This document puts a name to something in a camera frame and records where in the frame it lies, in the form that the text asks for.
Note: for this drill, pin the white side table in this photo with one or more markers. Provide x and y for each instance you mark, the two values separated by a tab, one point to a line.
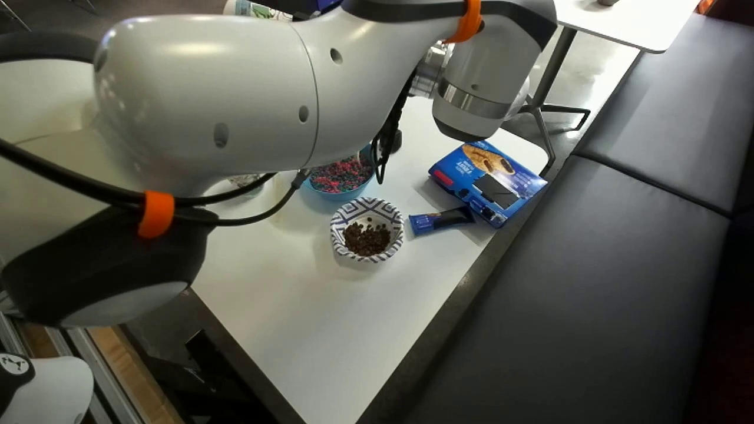
620	20

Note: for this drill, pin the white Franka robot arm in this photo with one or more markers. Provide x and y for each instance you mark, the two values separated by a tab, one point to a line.
203	96

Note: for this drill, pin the wooden plank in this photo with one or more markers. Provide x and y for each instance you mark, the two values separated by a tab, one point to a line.
131	378

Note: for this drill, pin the colourful beads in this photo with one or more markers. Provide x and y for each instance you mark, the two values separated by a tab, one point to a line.
339	173

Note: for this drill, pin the black cushioned bench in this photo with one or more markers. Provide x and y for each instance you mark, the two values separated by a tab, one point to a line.
614	274

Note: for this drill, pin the patterned paper bowl with food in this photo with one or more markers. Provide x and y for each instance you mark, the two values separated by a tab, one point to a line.
345	215

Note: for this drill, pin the blue plastic bowl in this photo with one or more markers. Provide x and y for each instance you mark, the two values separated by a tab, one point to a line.
345	195

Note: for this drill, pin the blue cookie box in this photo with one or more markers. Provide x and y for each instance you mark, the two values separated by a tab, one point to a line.
486	181

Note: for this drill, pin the brown food pieces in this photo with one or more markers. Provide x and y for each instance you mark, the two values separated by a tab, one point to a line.
367	238

